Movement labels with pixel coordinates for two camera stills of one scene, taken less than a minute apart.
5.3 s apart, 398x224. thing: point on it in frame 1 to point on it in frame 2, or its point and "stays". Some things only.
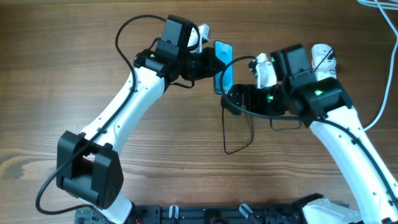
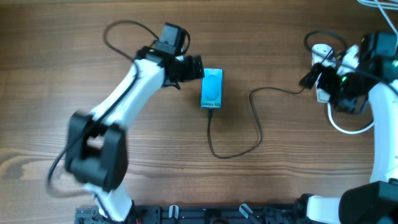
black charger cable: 252,119 to 311,79
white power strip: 328,68 stays
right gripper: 252,91 to 346,104
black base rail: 198,214 stays
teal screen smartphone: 224,51 to 211,88
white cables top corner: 385,5 stays
